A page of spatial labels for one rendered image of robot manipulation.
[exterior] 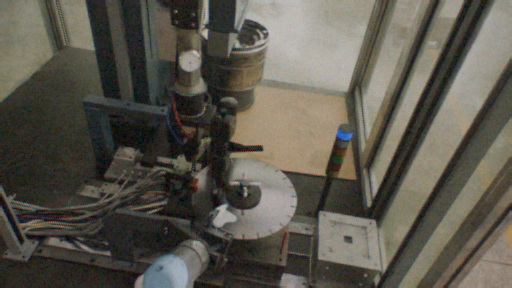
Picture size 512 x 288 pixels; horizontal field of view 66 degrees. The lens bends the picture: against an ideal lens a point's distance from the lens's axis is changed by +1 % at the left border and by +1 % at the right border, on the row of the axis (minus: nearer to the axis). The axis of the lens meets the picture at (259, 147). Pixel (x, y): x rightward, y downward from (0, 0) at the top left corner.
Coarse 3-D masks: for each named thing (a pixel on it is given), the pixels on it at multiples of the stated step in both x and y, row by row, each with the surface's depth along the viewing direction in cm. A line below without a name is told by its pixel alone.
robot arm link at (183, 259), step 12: (180, 252) 76; (192, 252) 78; (156, 264) 70; (168, 264) 70; (180, 264) 72; (192, 264) 75; (144, 276) 70; (156, 276) 69; (168, 276) 69; (180, 276) 70; (192, 276) 74
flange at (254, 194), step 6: (240, 180) 124; (228, 186) 121; (234, 186) 121; (252, 186) 122; (258, 186) 123; (228, 192) 119; (234, 192) 119; (240, 192) 118; (252, 192) 120; (258, 192) 121; (228, 198) 118; (234, 198) 118; (240, 198) 118; (246, 198) 118; (252, 198) 119; (258, 198) 119; (234, 204) 117; (240, 204) 116; (246, 204) 117; (252, 204) 117
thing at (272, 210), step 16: (240, 160) 132; (256, 160) 133; (208, 176) 125; (224, 176) 126; (240, 176) 126; (256, 176) 127; (272, 176) 128; (192, 192) 119; (208, 192) 120; (224, 192) 121; (272, 192) 123; (288, 192) 123; (192, 208) 115; (208, 208) 115; (240, 208) 117; (256, 208) 117; (272, 208) 118; (288, 208) 118; (224, 224) 112; (240, 224) 112; (256, 224) 113; (272, 224) 113
